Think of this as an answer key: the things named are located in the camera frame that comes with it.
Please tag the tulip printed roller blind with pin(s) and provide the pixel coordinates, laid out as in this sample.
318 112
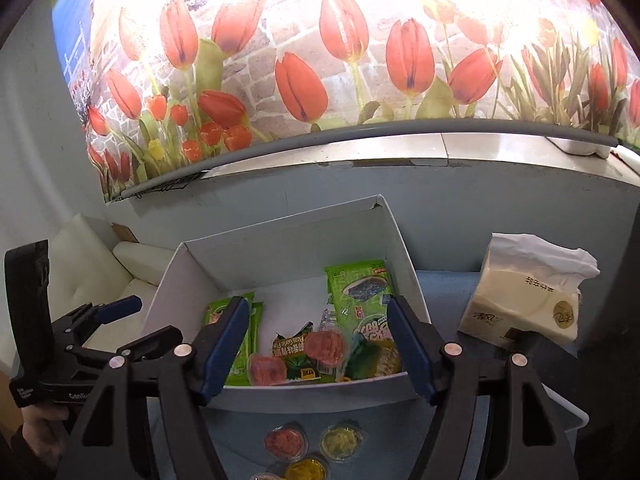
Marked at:
325 50

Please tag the window sill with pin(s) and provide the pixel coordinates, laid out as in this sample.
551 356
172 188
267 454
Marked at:
350 147

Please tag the person's left hand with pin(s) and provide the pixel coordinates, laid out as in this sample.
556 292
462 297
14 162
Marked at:
42 425

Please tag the white cardboard box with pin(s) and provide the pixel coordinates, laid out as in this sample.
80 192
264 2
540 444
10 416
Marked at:
300 245

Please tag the person's left forearm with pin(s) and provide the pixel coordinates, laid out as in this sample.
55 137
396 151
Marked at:
27 460

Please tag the white flat object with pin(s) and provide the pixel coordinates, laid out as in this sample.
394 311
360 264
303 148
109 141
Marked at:
582 147

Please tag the white leather sofa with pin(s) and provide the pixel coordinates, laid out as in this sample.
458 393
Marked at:
100 255

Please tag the dark green small snack packet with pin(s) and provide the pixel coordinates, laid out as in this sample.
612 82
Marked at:
292 347

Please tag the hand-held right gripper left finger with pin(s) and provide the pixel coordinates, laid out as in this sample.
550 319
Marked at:
225 345

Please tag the green seaweed snack packet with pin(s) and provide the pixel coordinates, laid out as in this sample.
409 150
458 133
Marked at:
216 312
257 316
357 285
372 332

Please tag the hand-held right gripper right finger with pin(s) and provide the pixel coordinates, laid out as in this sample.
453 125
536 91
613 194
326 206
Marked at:
407 345

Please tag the beige tissue pack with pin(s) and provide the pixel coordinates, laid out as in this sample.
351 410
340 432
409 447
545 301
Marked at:
520 305

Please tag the yellow green jelly cup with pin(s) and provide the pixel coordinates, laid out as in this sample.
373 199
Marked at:
341 441

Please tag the brown cardboard piece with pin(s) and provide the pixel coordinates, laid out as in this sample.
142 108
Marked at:
125 233

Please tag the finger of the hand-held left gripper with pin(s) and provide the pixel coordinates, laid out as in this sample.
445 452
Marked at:
117 306
155 340

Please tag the orange jelly cup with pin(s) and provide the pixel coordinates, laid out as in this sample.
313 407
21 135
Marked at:
306 467

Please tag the blue tablecloth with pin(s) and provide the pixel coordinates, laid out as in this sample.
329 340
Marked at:
235 435

